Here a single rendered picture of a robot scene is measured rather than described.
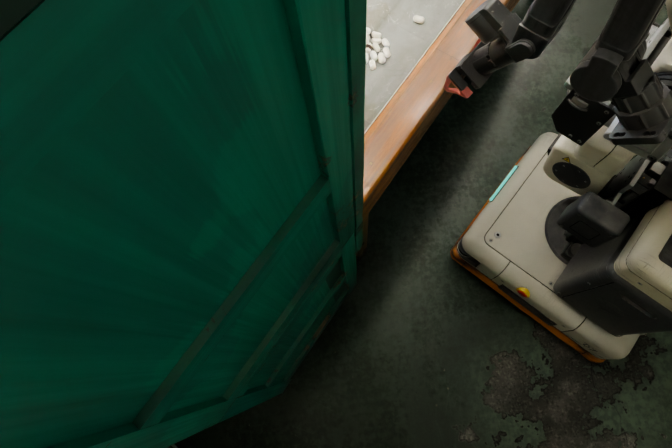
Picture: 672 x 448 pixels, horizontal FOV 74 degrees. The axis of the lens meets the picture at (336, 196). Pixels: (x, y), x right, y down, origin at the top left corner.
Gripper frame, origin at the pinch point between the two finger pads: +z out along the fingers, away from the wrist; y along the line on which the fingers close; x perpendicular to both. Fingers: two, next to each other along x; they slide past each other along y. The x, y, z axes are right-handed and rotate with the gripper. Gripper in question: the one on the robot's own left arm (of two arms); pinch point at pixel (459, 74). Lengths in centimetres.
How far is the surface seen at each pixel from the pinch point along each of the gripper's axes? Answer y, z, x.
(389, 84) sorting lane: -2.3, 32.0, -6.4
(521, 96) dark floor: -77, 86, 51
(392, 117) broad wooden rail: 7.2, 26.1, -0.2
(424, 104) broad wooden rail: -1.7, 24.0, 3.9
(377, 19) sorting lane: -19.1, 40.0, -22.0
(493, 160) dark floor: -41, 82, 59
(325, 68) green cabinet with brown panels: 45, -49, -23
